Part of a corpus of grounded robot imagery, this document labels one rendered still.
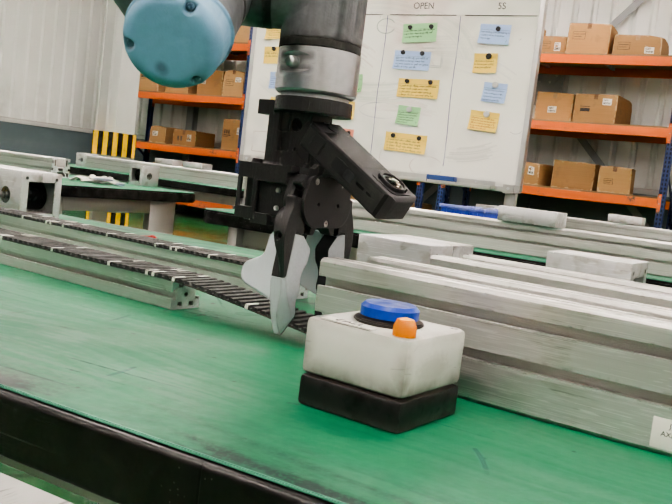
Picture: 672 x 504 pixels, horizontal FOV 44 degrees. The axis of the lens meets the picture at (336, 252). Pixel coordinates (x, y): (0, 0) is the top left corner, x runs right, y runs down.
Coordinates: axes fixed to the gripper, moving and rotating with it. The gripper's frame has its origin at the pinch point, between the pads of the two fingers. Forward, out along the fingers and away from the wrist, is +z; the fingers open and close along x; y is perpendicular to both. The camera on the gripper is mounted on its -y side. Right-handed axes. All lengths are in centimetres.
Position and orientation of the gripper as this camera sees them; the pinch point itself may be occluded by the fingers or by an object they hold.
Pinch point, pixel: (306, 319)
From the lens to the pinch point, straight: 76.7
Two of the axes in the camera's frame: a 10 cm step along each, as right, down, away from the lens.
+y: -8.1, -1.5, 5.7
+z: -1.2, 9.9, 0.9
